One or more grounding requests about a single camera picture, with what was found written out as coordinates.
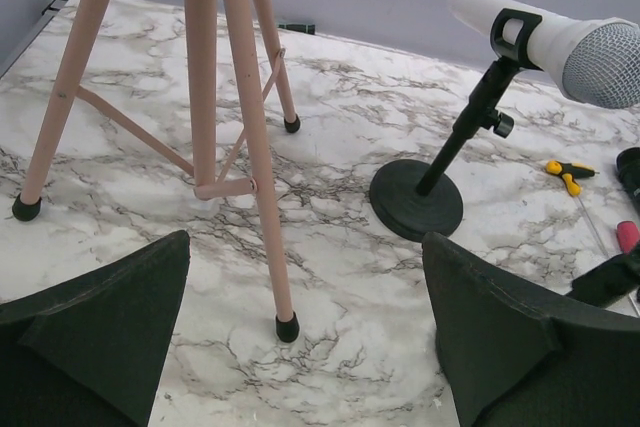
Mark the black stand of white microphone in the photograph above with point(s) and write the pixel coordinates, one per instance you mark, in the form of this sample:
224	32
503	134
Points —
412	198

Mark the black microphone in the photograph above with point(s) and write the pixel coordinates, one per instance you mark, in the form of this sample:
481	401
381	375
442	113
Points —
628	173

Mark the green black object at wall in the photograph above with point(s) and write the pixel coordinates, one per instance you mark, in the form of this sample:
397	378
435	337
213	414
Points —
309	29

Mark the white microphone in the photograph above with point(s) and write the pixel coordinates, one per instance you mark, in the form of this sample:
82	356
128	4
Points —
590	61

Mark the yellow black T-handle hex key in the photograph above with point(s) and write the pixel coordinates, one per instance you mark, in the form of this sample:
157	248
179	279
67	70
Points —
570	174

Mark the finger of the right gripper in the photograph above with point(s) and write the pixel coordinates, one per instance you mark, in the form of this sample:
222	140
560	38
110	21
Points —
607	283

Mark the red handled screwdriver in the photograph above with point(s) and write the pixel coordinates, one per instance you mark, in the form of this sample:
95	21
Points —
627	234

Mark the pink music stand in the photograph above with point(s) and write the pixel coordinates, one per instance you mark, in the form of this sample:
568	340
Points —
258	61

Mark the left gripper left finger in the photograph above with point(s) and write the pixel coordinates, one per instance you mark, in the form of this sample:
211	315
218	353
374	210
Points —
91	350

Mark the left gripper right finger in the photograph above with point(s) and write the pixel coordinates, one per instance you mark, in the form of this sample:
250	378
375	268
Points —
517	354

